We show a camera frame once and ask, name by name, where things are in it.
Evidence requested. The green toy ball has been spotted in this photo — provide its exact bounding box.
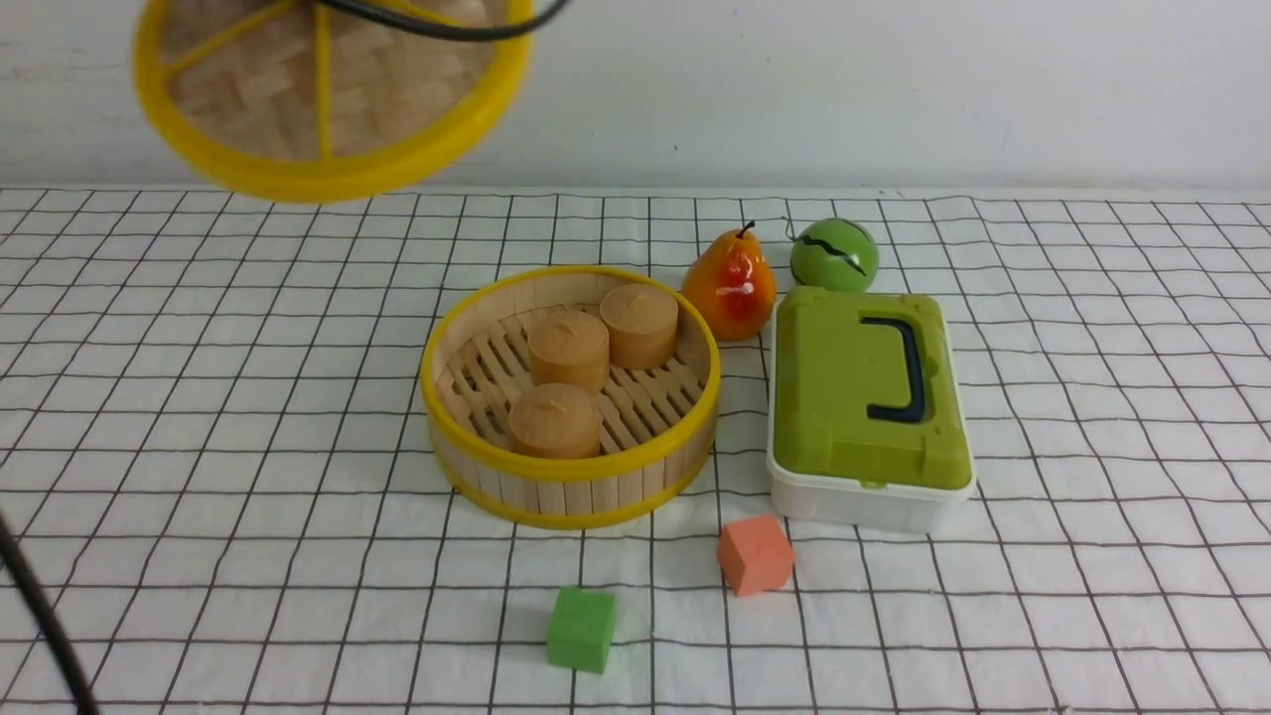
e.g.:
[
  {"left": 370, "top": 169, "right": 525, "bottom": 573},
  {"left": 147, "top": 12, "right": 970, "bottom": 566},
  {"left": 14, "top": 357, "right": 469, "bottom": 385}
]
[{"left": 791, "top": 217, "right": 880, "bottom": 293}]

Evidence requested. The yellow bamboo steamer basket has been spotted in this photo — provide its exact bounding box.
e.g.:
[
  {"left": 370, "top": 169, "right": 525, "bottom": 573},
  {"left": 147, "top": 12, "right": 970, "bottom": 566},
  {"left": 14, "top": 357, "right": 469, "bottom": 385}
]
[{"left": 419, "top": 264, "right": 722, "bottom": 530}]

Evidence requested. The orange foam cube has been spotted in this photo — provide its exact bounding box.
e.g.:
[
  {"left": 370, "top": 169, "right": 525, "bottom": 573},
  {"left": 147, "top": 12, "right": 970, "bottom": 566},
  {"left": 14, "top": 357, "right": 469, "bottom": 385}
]
[{"left": 717, "top": 514, "right": 794, "bottom": 598}]

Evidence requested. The orange red toy pear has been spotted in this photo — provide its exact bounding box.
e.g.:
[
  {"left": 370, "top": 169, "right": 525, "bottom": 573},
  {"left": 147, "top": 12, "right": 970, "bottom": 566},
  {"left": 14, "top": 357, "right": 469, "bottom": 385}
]
[{"left": 680, "top": 220, "right": 777, "bottom": 343}]

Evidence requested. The black cable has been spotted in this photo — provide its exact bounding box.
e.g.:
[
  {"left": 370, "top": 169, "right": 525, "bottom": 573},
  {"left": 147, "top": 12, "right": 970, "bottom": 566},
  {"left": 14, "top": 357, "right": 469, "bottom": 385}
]
[
  {"left": 316, "top": 0, "right": 574, "bottom": 43},
  {"left": 0, "top": 514, "right": 100, "bottom": 715}
]

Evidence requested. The green foam cube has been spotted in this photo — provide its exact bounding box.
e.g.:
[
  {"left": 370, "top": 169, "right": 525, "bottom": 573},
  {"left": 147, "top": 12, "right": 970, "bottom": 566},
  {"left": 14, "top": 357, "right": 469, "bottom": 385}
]
[{"left": 547, "top": 587, "right": 618, "bottom": 674}]

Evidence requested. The yellow bamboo steamer lid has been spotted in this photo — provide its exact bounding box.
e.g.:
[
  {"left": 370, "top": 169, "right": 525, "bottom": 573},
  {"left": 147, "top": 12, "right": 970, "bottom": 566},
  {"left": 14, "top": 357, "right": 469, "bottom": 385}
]
[{"left": 132, "top": 1, "right": 531, "bottom": 204}]

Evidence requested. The green lid white box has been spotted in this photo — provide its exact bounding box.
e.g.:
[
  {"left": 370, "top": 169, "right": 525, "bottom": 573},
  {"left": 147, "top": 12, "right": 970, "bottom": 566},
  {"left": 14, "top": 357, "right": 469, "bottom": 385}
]
[{"left": 766, "top": 286, "right": 976, "bottom": 533}]

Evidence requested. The white checkered tablecloth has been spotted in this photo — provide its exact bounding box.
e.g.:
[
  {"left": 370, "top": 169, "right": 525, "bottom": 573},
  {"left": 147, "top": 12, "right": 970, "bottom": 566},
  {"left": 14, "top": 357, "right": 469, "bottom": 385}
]
[{"left": 1, "top": 189, "right": 1270, "bottom": 714}]

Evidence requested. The tan cylindrical bun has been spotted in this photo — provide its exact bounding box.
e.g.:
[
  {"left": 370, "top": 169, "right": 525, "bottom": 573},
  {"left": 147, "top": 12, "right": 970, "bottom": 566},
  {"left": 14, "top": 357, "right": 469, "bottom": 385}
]
[
  {"left": 508, "top": 384, "right": 601, "bottom": 458},
  {"left": 527, "top": 311, "right": 610, "bottom": 392},
  {"left": 600, "top": 282, "right": 679, "bottom": 370}
]

